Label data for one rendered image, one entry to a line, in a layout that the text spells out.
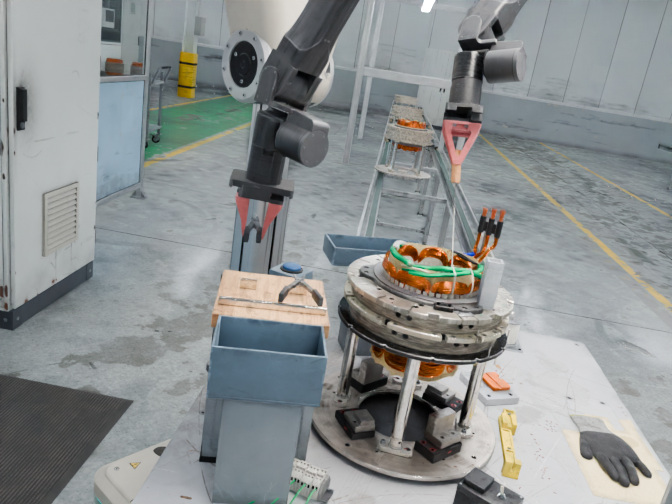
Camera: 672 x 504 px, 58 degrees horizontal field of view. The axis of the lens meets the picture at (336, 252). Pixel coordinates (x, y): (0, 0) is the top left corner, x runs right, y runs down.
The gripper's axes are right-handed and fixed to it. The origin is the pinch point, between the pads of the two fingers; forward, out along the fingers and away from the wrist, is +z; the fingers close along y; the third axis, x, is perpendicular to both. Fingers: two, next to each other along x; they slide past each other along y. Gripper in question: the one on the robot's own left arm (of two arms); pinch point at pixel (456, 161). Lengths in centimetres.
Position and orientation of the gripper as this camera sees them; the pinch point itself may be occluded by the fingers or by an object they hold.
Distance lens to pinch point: 113.1
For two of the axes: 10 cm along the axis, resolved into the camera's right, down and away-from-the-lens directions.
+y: 1.4, 0.7, 9.9
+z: -1.4, 9.9, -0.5
